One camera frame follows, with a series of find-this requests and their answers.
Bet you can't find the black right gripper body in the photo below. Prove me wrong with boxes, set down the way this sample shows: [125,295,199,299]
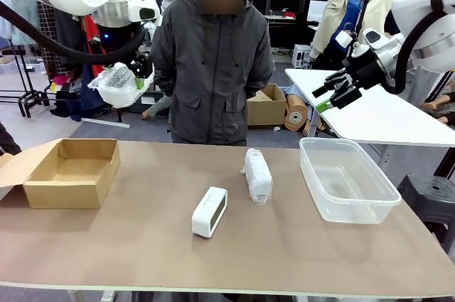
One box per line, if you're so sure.
[342,47,387,90]

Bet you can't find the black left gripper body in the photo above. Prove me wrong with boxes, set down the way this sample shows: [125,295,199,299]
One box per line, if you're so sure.
[92,24,140,48]

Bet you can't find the bubble-wrapped clock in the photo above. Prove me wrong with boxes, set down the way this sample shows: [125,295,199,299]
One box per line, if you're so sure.
[240,148,274,206]
[87,61,156,109]

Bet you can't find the white unwrapped digital clock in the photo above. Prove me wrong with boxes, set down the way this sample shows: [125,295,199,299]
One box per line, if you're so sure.
[191,185,229,238]

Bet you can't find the red hanging dress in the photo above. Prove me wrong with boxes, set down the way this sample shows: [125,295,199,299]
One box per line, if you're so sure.
[80,14,120,79]

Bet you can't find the white side table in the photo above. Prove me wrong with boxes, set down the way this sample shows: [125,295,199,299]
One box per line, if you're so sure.
[284,68,455,175]

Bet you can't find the dark plastic bin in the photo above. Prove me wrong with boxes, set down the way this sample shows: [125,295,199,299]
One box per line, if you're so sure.
[128,90,172,115]

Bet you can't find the white computer case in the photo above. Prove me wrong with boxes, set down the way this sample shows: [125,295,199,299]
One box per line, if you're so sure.
[291,44,314,70]

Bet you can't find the black hanging garment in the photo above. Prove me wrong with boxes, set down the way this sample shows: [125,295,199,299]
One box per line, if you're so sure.
[53,9,86,54]

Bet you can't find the brown cardboard spool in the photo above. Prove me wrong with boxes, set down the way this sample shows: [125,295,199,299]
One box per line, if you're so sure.
[283,95,310,132]

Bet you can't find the mannequin pink top grey skirt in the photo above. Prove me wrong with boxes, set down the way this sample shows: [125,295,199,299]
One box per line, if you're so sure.
[407,67,455,108]

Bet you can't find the mannequin beige coat blue shirt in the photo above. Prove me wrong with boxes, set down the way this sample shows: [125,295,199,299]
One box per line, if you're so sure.
[311,0,370,70]

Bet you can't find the navy hanging garment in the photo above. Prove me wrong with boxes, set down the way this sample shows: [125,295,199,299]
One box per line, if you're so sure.
[80,63,107,119]

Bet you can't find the person in grey jacket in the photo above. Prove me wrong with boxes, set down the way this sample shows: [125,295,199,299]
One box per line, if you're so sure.
[150,0,274,147]

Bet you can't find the brown cardboard storage box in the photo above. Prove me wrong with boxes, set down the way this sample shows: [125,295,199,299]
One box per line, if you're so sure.
[247,83,289,129]

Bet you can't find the mannequin feet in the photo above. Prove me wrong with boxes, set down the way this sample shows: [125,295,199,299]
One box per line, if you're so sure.
[421,90,455,126]

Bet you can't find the clear plastic container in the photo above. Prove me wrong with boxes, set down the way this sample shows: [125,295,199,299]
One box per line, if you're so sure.
[298,136,403,225]

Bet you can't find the black metal clothes rack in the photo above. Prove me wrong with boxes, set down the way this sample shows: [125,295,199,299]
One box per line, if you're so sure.
[0,0,124,129]

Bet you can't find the open brown cardboard box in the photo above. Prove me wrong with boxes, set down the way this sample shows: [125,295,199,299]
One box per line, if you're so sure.
[0,138,122,210]

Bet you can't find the black plastic stool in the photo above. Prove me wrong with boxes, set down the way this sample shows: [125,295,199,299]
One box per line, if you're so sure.
[396,173,455,250]

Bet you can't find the dark sleeved arm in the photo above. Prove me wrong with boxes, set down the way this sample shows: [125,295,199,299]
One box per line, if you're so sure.
[0,120,23,156]

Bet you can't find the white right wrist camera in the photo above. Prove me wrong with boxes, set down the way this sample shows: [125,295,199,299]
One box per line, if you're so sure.
[334,29,371,56]

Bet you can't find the black right arm hose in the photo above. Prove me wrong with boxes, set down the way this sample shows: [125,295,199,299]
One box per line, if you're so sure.
[381,0,455,96]

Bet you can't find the white rail on floor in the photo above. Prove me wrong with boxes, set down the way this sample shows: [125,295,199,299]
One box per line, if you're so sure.
[82,118,131,129]

